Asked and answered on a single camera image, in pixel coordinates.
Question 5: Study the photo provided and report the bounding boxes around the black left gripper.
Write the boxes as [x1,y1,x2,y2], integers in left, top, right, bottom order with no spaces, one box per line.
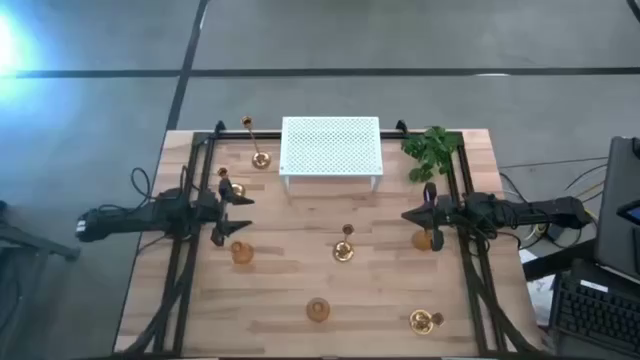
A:
[197,177,256,248]

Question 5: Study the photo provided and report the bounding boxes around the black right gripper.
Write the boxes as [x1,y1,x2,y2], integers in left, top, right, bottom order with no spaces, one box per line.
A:
[401,181,466,253]

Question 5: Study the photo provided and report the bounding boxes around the short brass candlestick holder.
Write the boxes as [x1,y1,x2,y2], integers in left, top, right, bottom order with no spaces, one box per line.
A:
[408,308,445,336]
[216,167,247,199]

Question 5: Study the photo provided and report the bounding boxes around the amber ribbed glass candle holder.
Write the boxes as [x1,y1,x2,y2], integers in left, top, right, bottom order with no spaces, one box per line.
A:
[229,240,255,266]
[305,296,332,324]
[410,228,435,253]

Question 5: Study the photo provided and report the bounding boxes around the tall brass candlestick holder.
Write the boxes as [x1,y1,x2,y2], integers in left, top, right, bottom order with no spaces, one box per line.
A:
[332,223,356,263]
[241,115,273,171]

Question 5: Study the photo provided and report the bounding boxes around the green leafy plant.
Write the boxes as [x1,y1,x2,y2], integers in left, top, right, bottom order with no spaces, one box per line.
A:
[399,125,461,184]

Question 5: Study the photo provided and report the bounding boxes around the white perforated metal shelf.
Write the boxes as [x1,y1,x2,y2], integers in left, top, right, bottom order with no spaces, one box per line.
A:
[278,116,385,194]

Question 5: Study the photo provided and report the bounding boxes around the black side desk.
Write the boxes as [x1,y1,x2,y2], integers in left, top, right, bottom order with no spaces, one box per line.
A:
[522,238,640,360]

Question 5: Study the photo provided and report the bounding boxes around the white paper sheet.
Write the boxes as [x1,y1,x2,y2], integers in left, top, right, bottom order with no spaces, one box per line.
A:
[518,248,557,329]

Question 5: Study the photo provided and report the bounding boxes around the black computer keyboard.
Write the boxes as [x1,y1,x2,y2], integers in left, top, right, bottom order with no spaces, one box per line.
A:
[548,273,640,357]

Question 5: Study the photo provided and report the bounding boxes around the black computer monitor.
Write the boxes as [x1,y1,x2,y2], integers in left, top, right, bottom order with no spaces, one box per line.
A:
[594,135,640,285]

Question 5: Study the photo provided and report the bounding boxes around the dark metal stand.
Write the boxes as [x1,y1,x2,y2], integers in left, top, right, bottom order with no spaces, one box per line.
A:
[0,199,81,360]

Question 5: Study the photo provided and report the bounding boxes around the small device with blue screen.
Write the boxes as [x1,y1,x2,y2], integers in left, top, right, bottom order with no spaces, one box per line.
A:
[616,198,640,227]

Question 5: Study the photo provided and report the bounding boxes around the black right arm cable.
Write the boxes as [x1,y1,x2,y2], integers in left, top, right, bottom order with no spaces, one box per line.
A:
[449,199,524,251]

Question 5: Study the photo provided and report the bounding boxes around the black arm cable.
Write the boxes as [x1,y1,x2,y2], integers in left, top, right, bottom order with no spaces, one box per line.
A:
[449,199,524,251]
[130,167,167,202]

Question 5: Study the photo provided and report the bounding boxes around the black aluminium table frame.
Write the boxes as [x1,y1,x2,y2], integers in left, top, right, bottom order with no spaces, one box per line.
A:
[114,119,544,360]

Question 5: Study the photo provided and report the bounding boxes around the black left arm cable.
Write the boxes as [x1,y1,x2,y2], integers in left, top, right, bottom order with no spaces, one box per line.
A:
[130,167,167,202]

